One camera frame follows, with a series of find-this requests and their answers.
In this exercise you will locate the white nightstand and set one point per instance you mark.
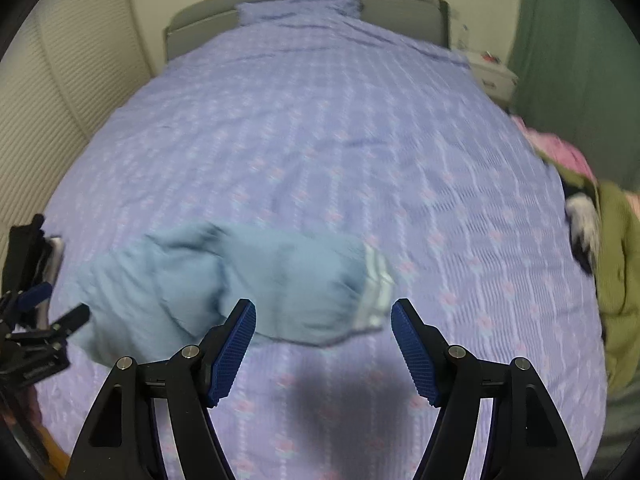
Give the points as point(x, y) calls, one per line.
point(496, 79)

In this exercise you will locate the purple floral pillow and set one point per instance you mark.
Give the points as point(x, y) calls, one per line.
point(251, 13)

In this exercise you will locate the purple floral bed cover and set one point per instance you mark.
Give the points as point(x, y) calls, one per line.
point(321, 125)

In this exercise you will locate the green curtain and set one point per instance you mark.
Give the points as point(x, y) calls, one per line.
point(577, 63)

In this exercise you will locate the white louvered wardrobe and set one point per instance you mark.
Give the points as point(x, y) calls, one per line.
point(70, 65)

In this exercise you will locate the grey upholstered headboard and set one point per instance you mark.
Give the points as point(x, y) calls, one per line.
point(190, 28)

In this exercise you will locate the black white garment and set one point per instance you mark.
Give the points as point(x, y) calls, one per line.
point(584, 221)

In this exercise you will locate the olive green jacket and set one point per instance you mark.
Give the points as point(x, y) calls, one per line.
point(616, 274)

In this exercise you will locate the light blue padded pants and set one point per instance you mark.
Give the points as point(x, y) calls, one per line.
point(167, 289)

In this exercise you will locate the pink clothes pile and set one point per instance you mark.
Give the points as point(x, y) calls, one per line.
point(558, 150)

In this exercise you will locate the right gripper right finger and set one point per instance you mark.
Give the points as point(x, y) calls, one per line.
point(527, 438)

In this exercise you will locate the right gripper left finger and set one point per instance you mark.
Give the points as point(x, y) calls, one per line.
point(120, 439)

